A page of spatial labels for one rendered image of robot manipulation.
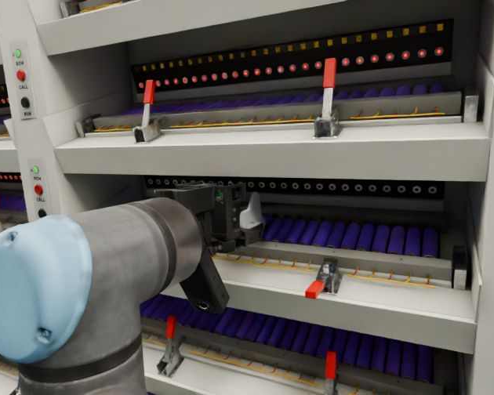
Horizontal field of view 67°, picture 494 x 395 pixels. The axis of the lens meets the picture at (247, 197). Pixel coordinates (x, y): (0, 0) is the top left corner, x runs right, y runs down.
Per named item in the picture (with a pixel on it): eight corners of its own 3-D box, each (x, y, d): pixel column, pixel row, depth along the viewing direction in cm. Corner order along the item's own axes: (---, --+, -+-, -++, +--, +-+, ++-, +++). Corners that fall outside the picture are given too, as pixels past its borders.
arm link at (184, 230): (179, 303, 34) (101, 288, 38) (208, 285, 38) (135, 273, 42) (175, 204, 33) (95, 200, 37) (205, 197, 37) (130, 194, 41)
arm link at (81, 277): (-31, 360, 27) (-48, 222, 26) (105, 297, 38) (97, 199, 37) (59, 393, 23) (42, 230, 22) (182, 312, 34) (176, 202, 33)
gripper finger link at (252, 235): (272, 223, 52) (238, 237, 44) (272, 234, 52) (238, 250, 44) (242, 221, 54) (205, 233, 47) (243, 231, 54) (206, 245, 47)
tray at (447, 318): (474, 355, 40) (482, 284, 36) (78, 278, 67) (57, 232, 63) (464, 249, 56) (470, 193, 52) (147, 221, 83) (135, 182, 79)
